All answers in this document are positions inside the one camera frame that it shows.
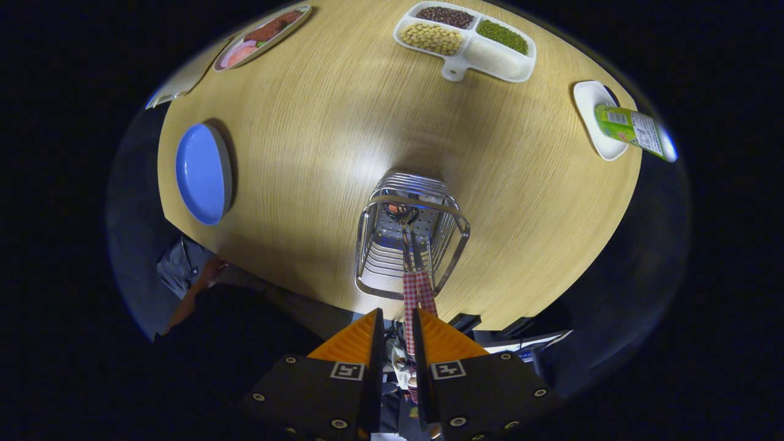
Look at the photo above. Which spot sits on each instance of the pink ham slice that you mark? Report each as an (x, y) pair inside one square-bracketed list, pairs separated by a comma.
[(248, 44), (236, 57)]

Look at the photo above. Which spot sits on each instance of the white toaster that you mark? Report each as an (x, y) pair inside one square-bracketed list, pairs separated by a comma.
[(184, 76)]

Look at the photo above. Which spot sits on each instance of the pile of red beans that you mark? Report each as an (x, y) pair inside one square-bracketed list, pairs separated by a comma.
[(446, 16)]

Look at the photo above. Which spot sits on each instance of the blue plate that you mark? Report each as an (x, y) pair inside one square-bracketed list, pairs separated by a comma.
[(199, 174)]

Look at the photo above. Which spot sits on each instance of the oval white food plate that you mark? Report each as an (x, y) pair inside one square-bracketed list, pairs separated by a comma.
[(288, 33)]

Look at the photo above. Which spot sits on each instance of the green label bottle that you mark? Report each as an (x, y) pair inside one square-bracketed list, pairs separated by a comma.
[(631, 128)]

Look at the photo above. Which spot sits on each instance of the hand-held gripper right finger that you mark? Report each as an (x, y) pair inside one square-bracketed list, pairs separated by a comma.
[(418, 343)]

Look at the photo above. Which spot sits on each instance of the small white saucer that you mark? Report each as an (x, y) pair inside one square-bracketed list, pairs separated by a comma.
[(588, 104)]

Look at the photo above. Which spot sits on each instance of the metal cutlery basket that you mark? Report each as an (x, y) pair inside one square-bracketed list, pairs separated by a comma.
[(404, 184)]

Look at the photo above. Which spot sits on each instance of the pile of yellow soybeans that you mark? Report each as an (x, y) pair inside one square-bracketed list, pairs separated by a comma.
[(432, 38)]

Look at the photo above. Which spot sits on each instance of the white divided dish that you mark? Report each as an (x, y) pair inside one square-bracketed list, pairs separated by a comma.
[(462, 61)]

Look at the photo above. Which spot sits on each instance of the pile of white rice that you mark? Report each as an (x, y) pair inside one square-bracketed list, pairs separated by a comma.
[(499, 60)]

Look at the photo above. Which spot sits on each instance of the pile of green beans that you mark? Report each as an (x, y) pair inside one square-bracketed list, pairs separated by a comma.
[(502, 37)]

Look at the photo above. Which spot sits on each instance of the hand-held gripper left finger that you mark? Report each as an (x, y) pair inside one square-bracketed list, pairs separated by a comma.
[(378, 343)]

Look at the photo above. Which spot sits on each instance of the brown meat slice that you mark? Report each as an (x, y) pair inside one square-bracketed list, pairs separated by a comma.
[(275, 26)]

